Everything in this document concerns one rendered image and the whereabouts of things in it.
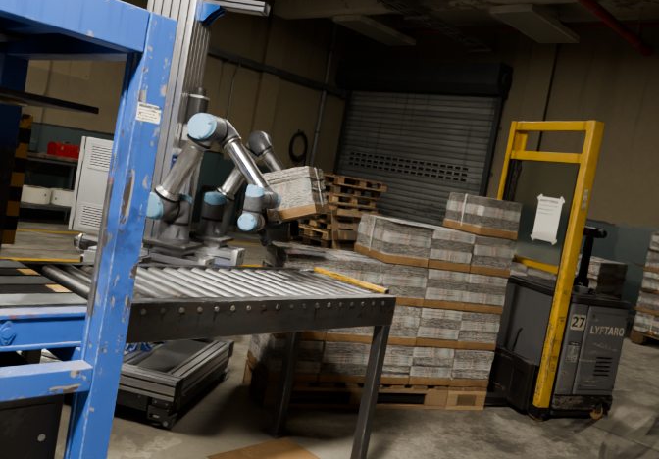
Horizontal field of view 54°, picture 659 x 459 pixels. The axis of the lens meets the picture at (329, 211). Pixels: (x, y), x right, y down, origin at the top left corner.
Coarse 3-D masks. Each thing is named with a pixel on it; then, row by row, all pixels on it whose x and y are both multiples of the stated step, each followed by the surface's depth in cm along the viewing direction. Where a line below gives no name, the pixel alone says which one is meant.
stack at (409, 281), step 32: (288, 256) 333; (320, 256) 339; (352, 256) 363; (416, 288) 367; (448, 288) 377; (416, 320) 369; (448, 320) 379; (256, 352) 358; (320, 352) 347; (352, 352) 355; (416, 352) 372; (448, 352) 382; (256, 384) 350; (320, 384) 349; (352, 384) 357; (416, 384) 377
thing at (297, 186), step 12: (300, 168) 297; (312, 168) 306; (276, 180) 299; (288, 180) 298; (300, 180) 297; (312, 180) 301; (288, 192) 298; (300, 192) 298; (312, 192) 300; (288, 204) 298; (300, 204) 297; (300, 216) 297; (312, 216) 307
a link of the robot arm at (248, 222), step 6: (240, 216) 266; (246, 216) 265; (252, 216) 266; (258, 216) 269; (240, 222) 266; (246, 222) 265; (252, 222) 265; (258, 222) 270; (240, 228) 266; (246, 228) 266; (252, 228) 266; (258, 228) 274
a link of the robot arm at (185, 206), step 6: (180, 198) 297; (186, 198) 298; (180, 204) 295; (186, 204) 299; (180, 210) 296; (186, 210) 299; (180, 216) 298; (186, 216) 300; (180, 222) 298; (186, 222) 301
